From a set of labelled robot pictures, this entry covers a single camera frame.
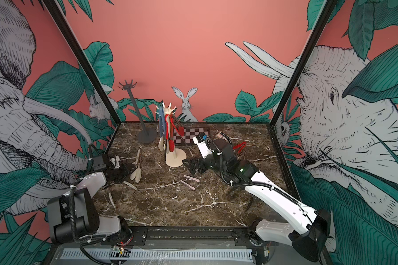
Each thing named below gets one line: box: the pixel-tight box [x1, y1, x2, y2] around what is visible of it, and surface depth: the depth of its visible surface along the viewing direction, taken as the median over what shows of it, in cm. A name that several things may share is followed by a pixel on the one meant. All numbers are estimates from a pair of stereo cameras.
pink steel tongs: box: [180, 174, 200, 191], surface depth 94 cm
